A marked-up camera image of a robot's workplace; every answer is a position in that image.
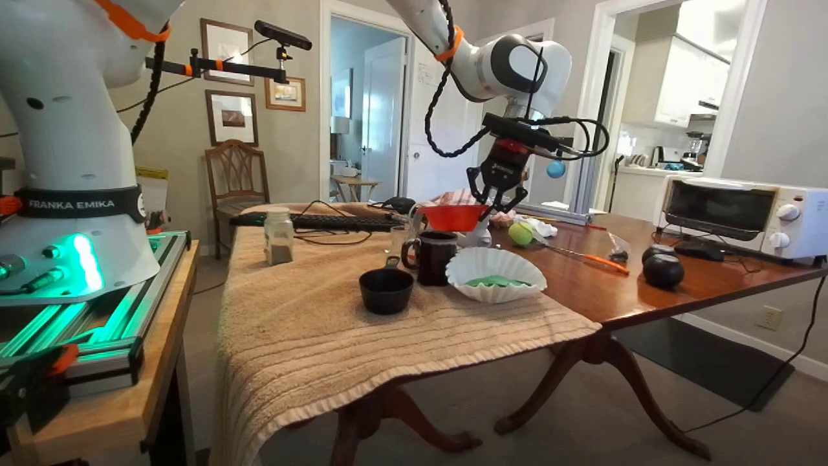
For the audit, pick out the framed wall picture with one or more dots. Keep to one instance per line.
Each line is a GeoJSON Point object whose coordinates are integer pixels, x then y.
{"type": "Point", "coordinates": [287, 95]}
{"type": "Point", "coordinates": [231, 118]}
{"type": "Point", "coordinates": [226, 39]}

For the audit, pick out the blue ball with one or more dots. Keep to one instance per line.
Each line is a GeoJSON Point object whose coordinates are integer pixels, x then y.
{"type": "Point", "coordinates": [557, 170]}

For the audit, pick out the black round shaker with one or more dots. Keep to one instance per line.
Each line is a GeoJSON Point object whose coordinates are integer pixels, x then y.
{"type": "Point", "coordinates": [653, 253]}

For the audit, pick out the wooden table pedestal leg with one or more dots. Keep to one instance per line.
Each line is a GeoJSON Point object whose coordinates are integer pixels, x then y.
{"type": "Point", "coordinates": [390, 414]}
{"type": "Point", "coordinates": [605, 364]}

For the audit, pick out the black boom camera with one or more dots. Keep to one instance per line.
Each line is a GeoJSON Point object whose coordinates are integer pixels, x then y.
{"type": "Point", "coordinates": [284, 35]}

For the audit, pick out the white crumpled tissue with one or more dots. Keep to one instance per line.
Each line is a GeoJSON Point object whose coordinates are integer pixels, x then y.
{"type": "Point", "coordinates": [544, 229]}

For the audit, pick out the tan ribbed tablecloth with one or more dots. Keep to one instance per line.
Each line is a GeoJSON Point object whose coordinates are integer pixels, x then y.
{"type": "Point", "coordinates": [328, 344]}

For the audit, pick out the dark floor mat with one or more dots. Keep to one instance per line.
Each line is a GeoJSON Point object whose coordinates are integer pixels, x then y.
{"type": "Point", "coordinates": [708, 364]}

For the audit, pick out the green packet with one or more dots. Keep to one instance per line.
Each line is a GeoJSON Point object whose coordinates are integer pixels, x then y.
{"type": "Point", "coordinates": [497, 280]}

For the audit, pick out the small black bowl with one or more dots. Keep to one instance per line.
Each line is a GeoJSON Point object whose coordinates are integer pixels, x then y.
{"type": "Point", "coordinates": [386, 291]}

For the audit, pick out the orange red plastic bowl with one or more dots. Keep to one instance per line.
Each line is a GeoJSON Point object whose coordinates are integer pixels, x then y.
{"type": "Point", "coordinates": [452, 219]}

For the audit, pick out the white door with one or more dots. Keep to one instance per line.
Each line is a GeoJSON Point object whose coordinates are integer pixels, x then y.
{"type": "Point", "coordinates": [431, 183]}

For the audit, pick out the dark brown mug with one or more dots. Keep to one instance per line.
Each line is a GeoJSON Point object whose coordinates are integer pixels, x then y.
{"type": "Point", "coordinates": [434, 259]}

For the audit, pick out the white paper coffee filter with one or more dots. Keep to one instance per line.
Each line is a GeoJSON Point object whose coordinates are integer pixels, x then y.
{"type": "Point", "coordinates": [496, 262]}

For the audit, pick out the white kitchen wall cabinet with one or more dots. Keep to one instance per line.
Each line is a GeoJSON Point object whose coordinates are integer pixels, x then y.
{"type": "Point", "coordinates": [695, 82]}

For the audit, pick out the small black cup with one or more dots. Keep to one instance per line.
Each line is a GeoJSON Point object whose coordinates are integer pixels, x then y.
{"type": "Point", "coordinates": [666, 273]}

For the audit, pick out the aluminium robot base rails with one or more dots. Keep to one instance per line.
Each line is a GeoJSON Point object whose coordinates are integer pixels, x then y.
{"type": "Point", "coordinates": [131, 319]}

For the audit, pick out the wooden robot cart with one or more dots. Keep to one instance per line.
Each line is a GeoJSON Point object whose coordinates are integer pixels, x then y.
{"type": "Point", "coordinates": [131, 404]}

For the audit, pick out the clear drinking glass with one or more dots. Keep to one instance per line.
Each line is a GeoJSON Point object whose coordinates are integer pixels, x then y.
{"type": "Point", "coordinates": [394, 259]}

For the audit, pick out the dark wooden chair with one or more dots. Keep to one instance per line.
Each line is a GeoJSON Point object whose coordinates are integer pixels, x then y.
{"type": "Point", "coordinates": [235, 176]}

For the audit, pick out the black rounded case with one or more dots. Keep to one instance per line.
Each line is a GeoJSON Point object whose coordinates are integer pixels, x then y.
{"type": "Point", "coordinates": [400, 206]}

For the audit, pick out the yellow green tennis ball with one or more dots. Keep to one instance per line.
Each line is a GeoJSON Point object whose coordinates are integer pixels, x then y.
{"type": "Point", "coordinates": [521, 234]}

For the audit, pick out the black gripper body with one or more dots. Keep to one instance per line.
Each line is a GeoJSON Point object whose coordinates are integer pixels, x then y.
{"type": "Point", "coordinates": [509, 159]}

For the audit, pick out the white toaster oven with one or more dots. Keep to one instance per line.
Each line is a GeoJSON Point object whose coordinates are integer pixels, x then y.
{"type": "Point", "coordinates": [742, 215]}

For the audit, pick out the white kitchen counter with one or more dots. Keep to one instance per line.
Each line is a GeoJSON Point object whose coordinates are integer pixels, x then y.
{"type": "Point", "coordinates": [637, 196]}

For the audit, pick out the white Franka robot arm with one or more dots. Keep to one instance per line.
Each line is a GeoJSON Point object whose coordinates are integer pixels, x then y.
{"type": "Point", "coordinates": [69, 130]}

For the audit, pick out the small glass jar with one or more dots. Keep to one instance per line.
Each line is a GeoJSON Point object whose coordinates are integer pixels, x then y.
{"type": "Point", "coordinates": [280, 240]}

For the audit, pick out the white wall outlet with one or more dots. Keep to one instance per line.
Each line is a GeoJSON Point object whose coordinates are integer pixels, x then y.
{"type": "Point", "coordinates": [769, 316]}

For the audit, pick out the small wooden side table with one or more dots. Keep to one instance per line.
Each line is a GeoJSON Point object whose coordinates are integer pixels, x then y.
{"type": "Point", "coordinates": [354, 184]}

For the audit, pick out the black orange clamp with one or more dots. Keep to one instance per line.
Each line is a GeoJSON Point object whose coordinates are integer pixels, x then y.
{"type": "Point", "coordinates": [34, 388]}

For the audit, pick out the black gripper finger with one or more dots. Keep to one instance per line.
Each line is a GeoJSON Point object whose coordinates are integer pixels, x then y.
{"type": "Point", "coordinates": [521, 190]}
{"type": "Point", "coordinates": [479, 183]}

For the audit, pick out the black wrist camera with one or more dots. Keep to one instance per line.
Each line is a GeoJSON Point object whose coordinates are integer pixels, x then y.
{"type": "Point", "coordinates": [519, 130]}

